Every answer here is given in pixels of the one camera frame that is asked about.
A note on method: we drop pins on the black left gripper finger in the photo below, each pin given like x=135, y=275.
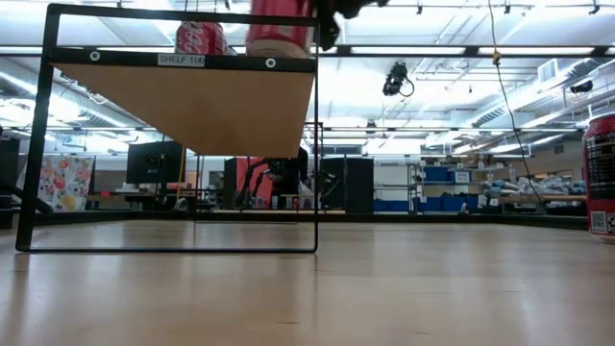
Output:
x=329, y=24

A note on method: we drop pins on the red cola can white script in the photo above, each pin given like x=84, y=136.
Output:
x=202, y=38

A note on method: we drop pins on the black ceiling fixture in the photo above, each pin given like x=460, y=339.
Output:
x=582, y=87

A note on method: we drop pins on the red cola can black script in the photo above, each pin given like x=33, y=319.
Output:
x=278, y=29
x=600, y=192

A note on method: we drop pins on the background black robot arm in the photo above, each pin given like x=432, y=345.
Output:
x=283, y=178

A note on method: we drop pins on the orange partition panel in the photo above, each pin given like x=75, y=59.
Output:
x=245, y=168

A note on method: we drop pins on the cluttered background workbench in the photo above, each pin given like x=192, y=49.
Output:
x=528, y=185

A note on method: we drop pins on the wooden shelf black metal frame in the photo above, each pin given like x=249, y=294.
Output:
x=192, y=110

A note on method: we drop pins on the rack with blue bins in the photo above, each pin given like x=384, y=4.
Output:
x=437, y=174

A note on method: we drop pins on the floral patterned cloth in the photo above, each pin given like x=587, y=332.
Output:
x=65, y=185

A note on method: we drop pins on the black overhead camera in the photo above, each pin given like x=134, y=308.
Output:
x=394, y=81

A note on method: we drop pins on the black cabinet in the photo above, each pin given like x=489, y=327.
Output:
x=358, y=185

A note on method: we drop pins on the black background monitor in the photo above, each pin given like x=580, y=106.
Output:
x=154, y=163

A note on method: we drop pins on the overhead LED light bar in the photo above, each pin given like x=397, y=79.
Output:
x=432, y=50

